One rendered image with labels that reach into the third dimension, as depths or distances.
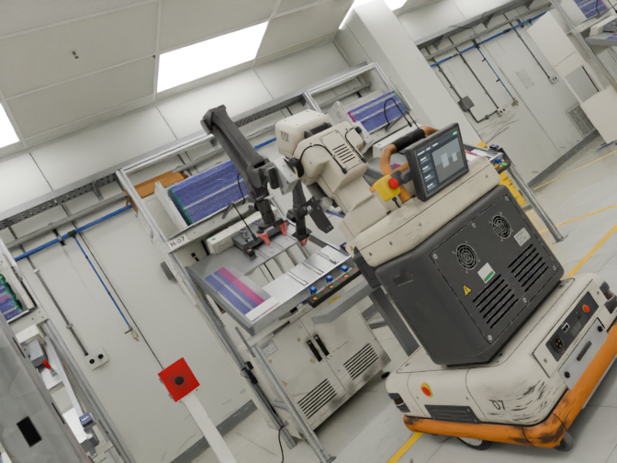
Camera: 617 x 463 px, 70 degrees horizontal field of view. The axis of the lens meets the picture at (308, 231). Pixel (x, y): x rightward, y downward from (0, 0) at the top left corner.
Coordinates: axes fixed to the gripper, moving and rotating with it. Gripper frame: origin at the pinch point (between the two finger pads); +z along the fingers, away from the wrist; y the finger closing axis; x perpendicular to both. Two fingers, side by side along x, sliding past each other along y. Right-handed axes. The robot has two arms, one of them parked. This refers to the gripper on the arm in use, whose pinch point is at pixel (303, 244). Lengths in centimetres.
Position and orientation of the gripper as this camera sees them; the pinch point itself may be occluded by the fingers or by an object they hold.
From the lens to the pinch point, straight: 257.9
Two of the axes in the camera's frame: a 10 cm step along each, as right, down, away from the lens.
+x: 6.5, 4.2, -6.4
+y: -7.6, 4.5, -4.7
